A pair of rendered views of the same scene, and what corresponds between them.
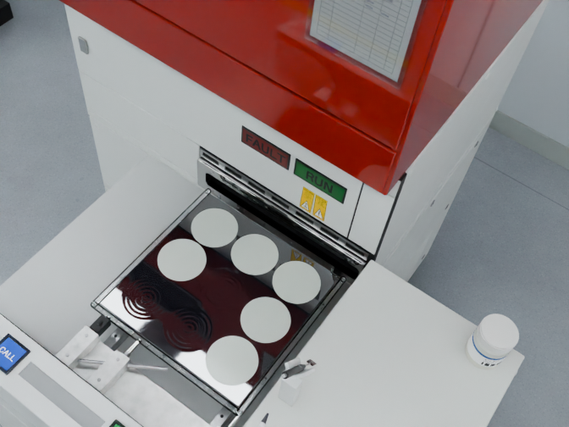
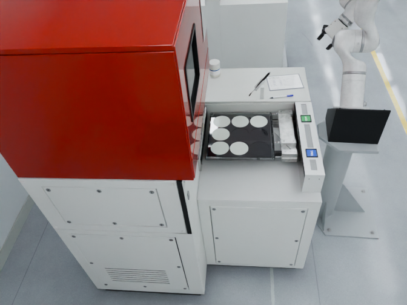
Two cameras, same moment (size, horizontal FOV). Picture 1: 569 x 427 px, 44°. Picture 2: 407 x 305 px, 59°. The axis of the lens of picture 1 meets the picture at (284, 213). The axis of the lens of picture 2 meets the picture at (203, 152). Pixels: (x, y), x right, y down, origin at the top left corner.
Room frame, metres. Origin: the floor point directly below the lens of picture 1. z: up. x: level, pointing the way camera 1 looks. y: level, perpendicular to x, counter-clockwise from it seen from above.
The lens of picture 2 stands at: (1.35, 1.39, 2.32)
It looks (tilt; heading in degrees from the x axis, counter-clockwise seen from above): 47 degrees down; 251
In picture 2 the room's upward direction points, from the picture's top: 7 degrees counter-clockwise
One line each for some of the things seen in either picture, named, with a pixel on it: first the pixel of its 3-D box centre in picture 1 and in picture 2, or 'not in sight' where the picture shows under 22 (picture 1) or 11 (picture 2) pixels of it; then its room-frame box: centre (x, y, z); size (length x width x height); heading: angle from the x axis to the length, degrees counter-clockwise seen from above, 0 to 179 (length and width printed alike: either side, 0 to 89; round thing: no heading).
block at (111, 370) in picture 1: (109, 372); (288, 142); (0.47, 0.28, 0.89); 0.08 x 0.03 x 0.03; 151
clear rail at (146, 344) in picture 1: (163, 357); (272, 134); (0.52, 0.19, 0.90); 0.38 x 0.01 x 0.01; 61
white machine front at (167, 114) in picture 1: (218, 139); (195, 143); (0.96, 0.16, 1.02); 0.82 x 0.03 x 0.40; 61
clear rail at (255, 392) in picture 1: (295, 341); (240, 113); (0.59, -0.06, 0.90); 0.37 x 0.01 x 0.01; 151
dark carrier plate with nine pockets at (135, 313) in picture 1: (223, 290); (240, 134); (0.67, 0.10, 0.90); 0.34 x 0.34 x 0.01; 61
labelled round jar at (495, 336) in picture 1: (491, 342); (214, 68); (0.59, -0.41, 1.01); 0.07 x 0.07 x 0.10
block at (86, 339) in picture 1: (78, 347); (289, 153); (0.51, 0.35, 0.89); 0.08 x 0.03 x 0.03; 151
